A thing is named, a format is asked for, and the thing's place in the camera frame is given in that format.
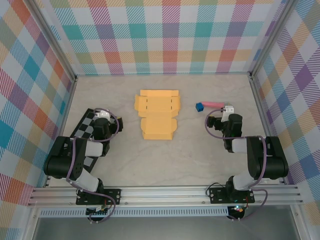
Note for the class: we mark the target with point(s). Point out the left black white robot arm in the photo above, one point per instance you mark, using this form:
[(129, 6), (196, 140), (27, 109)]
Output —
[(60, 160)]

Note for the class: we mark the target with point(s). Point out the aluminium side rail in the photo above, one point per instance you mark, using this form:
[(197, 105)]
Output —
[(256, 87)]

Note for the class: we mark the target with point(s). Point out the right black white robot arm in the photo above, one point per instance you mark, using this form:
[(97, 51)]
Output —
[(272, 160)]

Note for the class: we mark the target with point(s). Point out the orange paper box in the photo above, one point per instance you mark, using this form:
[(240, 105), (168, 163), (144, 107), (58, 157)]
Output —
[(157, 120)]

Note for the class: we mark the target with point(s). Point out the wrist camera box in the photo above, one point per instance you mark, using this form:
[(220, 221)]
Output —
[(229, 109), (102, 114)]

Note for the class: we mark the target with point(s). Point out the blue cube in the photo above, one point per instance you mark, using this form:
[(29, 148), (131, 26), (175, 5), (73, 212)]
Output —
[(199, 107)]

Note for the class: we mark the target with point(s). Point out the pink toy microphone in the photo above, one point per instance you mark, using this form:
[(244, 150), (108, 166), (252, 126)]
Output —
[(212, 104)]

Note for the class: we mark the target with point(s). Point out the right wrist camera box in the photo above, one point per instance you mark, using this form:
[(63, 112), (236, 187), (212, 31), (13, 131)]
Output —
[(229, 109)]

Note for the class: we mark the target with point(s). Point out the black grey checkerboard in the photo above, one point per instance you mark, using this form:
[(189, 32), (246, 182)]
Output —
[(86, 125)]

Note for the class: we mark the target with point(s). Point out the aluminium frame post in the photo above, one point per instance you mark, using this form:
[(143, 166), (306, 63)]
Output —
[(53, 42), (272, 37)]

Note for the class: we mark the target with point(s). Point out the long aluminium mounting rail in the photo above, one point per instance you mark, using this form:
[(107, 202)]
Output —
[(162, 195)]

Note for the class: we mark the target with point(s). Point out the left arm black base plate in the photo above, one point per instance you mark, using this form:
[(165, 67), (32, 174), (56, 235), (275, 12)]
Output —
[(113, 196)]

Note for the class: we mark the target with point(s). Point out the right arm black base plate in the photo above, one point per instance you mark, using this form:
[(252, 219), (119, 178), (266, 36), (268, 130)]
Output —
[(217, 196)]

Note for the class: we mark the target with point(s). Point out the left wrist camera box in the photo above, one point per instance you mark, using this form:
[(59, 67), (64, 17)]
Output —
[(102, 114)]

